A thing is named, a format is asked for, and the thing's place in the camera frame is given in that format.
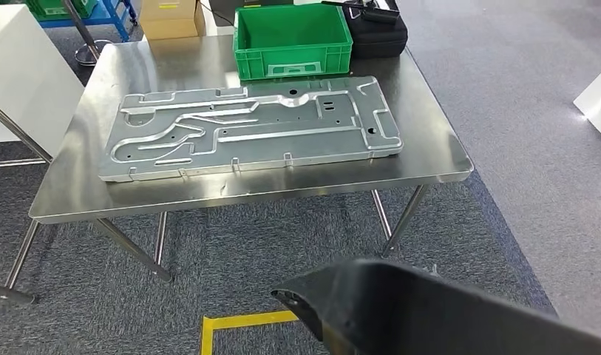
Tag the green plastic crate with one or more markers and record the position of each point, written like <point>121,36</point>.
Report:
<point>50,10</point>
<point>290,29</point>

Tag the black handheld tripod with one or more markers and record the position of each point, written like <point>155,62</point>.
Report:
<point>378,15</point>

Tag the white cabinet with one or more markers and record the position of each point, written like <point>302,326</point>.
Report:
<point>26,73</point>

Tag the stainless steel workbench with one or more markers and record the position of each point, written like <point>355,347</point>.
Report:
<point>280,182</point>

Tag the black carry bag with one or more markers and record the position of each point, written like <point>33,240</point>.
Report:
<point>378,41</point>

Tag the black plastic plate frame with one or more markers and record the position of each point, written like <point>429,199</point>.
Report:
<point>427,313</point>

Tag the white box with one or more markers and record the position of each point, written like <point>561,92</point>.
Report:
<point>599,103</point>

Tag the cardboard box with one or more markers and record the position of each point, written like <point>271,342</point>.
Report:
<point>170,22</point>

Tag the chrome stanchion post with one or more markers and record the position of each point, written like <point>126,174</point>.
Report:
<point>92,54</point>

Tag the blue metal cart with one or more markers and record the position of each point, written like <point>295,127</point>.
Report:
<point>114,17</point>

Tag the stamped sheet metal panel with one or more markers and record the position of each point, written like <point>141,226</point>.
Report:
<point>280,142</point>

